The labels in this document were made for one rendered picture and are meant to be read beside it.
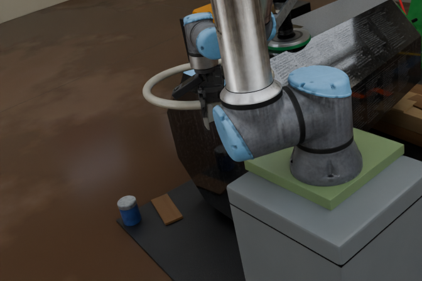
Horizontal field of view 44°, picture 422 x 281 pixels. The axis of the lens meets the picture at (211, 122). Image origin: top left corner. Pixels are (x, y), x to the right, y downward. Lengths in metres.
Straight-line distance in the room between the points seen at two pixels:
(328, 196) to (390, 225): 0.17
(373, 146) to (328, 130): 0.25
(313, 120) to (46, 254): 1.95
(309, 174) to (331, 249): 0.21
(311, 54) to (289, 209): 1.20
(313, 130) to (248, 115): 0.17
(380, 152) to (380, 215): 0.22
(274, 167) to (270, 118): 0.27
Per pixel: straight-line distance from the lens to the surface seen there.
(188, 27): 1.61
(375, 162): 1.45
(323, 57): 2.46
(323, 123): 1.28
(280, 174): 1.42
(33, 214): 3.27
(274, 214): 1.36
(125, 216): 2.81
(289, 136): 1.25
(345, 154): 1.35
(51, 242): 2.98
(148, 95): 1.85
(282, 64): 2.33
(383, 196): 1.38
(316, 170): 1.35
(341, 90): 1.27
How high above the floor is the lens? 1.69
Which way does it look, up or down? 28 degrees down
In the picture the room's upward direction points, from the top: 12 degrees counter-clockwise
